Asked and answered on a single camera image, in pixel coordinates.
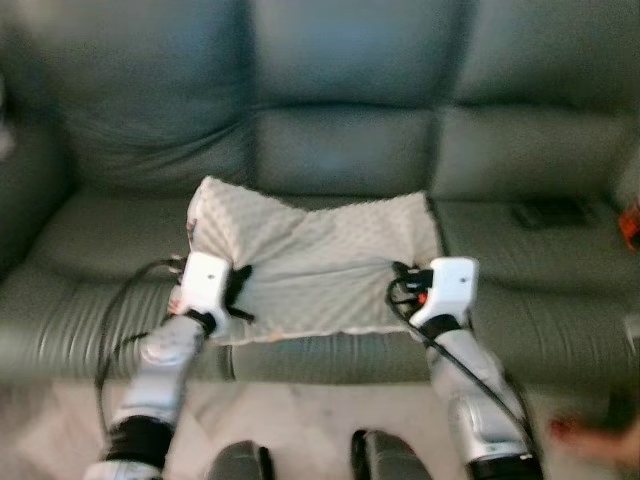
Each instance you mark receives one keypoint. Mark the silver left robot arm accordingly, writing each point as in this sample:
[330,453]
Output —
[165,365]

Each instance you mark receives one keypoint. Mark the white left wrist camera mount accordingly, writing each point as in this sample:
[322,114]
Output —
[205,280]

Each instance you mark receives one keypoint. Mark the grey-green leather sofa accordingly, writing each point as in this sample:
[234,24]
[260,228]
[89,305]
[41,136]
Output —
[340,150]

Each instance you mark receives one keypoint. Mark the dark right robot leg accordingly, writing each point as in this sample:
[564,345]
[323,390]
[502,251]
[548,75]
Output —
[388,458]

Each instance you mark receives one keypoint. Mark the black remote control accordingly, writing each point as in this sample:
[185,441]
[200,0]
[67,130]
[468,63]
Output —
[550,214]

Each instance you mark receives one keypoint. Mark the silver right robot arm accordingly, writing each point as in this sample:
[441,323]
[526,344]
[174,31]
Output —
[478,395]

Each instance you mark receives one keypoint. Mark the person's bare foot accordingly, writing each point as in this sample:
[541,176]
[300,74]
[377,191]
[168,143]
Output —
[595,442]

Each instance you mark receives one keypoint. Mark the white dotted pillow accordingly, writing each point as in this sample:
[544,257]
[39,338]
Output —
[320,260]

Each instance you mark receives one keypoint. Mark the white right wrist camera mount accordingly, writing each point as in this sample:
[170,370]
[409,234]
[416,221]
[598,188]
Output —
[450,285]

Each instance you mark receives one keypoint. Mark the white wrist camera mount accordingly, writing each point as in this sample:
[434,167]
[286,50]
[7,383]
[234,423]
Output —
[205,280]
[450,285]

